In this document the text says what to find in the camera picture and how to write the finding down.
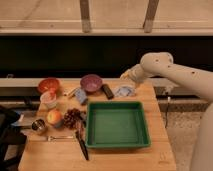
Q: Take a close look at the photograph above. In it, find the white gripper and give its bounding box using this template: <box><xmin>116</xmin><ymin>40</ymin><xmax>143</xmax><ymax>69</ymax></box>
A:
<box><xmin>120</xmin><ymin>64</ymin><xmax>146</xmax><ymax>84</ymax></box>

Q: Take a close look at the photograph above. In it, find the light blue towel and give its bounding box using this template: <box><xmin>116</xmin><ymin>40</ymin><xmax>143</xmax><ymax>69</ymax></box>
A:
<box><xmin>114</xmin><ymin>85</ymin><xmax>135</xmax><ymax>97</ymax></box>

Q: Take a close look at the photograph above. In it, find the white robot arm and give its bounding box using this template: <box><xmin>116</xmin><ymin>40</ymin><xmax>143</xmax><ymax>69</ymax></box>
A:
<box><xmin>120</xmin><ymin>52</ymin><xmax>213</xmax><ymax>171</ymax></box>

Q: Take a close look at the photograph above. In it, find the purple bowl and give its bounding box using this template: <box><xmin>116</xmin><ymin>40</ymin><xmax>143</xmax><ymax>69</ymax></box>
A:
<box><xmin>80</xmin><ymin>74</ymin><xmax>103</xmax><ymax>93</ymax></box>

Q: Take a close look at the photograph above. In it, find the red orange bowl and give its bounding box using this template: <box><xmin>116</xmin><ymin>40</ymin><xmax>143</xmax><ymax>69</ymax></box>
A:
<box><xmin>38</xmin><ymin>77</ymin><xmax>60</xmax><ymax>93</ymax></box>

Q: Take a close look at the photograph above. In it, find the black rectangular block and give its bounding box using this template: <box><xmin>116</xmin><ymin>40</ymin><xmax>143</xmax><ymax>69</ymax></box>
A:
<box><xmin>101</xmin><ymin>84</ymin><xmax>114</xmax><ymax>99</ymax></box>

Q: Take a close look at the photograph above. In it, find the green plastic tray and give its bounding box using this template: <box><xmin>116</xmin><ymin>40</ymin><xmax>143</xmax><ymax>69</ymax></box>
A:
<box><xmin>86</xmin><ymin>101</ymin><xmax>151</xmax><ymax>149</ymax></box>

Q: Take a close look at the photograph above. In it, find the blue sponge block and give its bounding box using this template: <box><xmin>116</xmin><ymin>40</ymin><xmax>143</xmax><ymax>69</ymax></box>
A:
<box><xmin>75</xmin><ymin>88</ymin><xmax>88</xmax><ymax>105</ymax></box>

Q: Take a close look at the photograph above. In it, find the yellow white marker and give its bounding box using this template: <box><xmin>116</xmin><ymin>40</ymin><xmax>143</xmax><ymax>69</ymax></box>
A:
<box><xmin>63</xmin><ymin>87</ymin><xmax>79</xmax><ymax>97</ymax></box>

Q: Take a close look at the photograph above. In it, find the brown pine cone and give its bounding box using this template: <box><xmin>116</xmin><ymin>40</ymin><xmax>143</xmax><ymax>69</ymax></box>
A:
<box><xmin>63</xmin><ymin>108</ymin><xmax>81</xmax><ymax>129</ymax></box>

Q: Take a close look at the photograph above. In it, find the white pink cup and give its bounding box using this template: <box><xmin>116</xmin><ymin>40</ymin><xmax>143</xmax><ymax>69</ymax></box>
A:
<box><xmin>40</xmin><ymin>91</ymin><xmax>57</xmax><ymax>109</ymax></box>

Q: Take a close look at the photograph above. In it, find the peach fruit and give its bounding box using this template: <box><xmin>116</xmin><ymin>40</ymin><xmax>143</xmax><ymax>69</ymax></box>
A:
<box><xmin>47</xmin><ymin>109</ymin><xmax>62</xmax><ymax>125</ymax></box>

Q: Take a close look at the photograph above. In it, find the metal measuring cup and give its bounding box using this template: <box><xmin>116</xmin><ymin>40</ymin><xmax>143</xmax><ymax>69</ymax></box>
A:
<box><xmin>32</xmin><ymin>119</ymin><xmax>47</xmax><ymax>135</ymax></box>

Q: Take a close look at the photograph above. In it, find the silver fork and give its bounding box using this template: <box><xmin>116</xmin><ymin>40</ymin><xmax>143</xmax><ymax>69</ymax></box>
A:
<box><xmin>47</xmin><ymin>136</ymin><xmax>74</xmax><ymax>142</ymax></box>

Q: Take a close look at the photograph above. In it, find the black handled knife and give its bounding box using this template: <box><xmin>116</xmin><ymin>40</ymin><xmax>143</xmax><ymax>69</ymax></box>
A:
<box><xmin>75</xmin><ymin>122</ymin><xmax>89</xmax><ymax>161</ymax></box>

